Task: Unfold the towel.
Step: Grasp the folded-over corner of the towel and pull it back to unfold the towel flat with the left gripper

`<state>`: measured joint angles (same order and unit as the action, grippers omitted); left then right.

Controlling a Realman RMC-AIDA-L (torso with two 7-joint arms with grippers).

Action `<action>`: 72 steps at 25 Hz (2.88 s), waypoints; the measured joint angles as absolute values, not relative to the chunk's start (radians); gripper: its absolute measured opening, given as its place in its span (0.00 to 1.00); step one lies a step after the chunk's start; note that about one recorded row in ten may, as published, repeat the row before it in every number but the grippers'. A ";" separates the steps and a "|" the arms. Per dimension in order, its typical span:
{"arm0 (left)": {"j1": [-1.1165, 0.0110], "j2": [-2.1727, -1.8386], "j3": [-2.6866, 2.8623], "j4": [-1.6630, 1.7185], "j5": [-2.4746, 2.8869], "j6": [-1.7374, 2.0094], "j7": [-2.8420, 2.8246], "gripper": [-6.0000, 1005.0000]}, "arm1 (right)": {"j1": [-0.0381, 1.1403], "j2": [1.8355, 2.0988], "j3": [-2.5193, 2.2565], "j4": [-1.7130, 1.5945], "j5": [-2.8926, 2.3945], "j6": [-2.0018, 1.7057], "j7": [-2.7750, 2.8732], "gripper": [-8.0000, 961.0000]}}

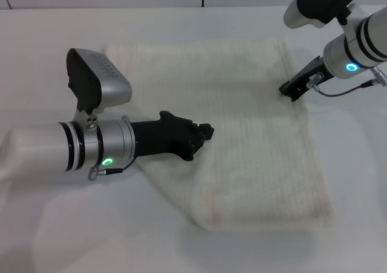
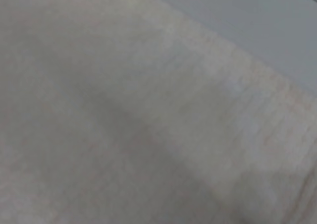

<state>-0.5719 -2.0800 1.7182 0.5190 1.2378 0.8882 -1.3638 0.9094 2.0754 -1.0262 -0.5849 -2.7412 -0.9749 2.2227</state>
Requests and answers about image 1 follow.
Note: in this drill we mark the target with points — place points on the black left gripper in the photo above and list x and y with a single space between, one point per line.
163 140

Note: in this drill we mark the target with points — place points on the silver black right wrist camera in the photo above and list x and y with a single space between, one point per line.
320 4

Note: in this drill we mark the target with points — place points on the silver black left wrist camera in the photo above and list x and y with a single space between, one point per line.
93 76

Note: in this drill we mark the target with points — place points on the white ribbed towel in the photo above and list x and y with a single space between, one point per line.
242 140

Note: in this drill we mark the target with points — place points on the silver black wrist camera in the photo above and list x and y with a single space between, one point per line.
93 76
320 4

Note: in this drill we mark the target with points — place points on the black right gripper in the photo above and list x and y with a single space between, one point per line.
319 70

